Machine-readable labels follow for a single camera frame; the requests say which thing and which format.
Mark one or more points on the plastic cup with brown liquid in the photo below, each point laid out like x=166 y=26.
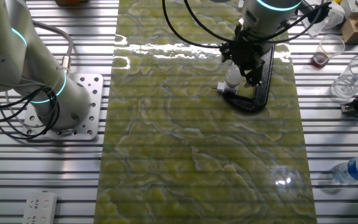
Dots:
x=320 y=59

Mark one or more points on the white light bulb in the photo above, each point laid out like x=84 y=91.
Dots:
x=233 y=76

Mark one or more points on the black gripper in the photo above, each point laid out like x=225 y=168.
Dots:
x=244 y=54

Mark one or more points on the green marble pattern mat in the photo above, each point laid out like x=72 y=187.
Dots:
x=182 y=140

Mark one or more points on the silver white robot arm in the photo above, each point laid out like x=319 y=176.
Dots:
x=11 y=53

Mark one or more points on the white power strip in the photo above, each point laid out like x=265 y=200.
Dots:
x=39 y=207

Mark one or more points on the grey emergency stop box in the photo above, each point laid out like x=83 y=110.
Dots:
x=351 y=9

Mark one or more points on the small cardboard box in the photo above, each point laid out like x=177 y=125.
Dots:
x=353 y=32

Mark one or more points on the black C-clamp with steel screw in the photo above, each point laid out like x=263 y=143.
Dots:
x=264 y=84

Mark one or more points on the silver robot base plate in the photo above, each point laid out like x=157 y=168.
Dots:
x=92 y=93

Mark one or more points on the water bottle with blue cap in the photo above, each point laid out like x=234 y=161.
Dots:
x=356 y=169

